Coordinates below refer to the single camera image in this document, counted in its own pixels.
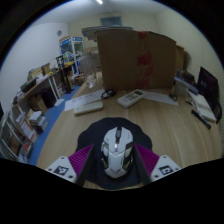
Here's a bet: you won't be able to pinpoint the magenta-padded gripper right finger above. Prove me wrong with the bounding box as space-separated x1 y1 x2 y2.
133 143 183 186

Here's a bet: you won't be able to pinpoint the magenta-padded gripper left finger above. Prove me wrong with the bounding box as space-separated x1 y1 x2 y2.
45 143 95 186

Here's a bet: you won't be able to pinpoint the white and grey computer mouse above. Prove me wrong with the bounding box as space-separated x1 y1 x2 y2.
100 126 135 179

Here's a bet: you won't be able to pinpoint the black scalloped mouse pad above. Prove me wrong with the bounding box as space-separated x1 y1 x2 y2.
75 116 153 191

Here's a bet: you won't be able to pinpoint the cluttered shelf unit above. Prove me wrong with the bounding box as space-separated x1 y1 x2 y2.
0 61 73 164

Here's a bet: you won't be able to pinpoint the flat white case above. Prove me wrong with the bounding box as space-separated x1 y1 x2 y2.
73 100 105 117

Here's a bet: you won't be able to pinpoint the open white book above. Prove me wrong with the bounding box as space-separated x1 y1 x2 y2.
191 93 218 123

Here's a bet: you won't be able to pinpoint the black eyeglasses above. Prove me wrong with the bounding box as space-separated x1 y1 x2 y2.
100 88 117 100

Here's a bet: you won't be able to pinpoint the blue book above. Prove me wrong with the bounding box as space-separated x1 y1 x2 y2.
174 77 199 96

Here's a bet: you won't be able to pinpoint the black office chair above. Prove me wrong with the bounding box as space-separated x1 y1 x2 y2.
197 66 223 124

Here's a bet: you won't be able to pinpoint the clear plastic jar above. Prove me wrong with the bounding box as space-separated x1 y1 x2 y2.
79 52 100 88

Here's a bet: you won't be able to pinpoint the large brown cardboard box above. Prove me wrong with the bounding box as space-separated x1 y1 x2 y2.
96 29 178 92

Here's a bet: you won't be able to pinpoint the blue and white display cabinet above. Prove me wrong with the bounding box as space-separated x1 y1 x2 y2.
59 35 84 76

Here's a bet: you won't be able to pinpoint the window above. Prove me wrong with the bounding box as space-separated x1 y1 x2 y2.
99 15 123 28

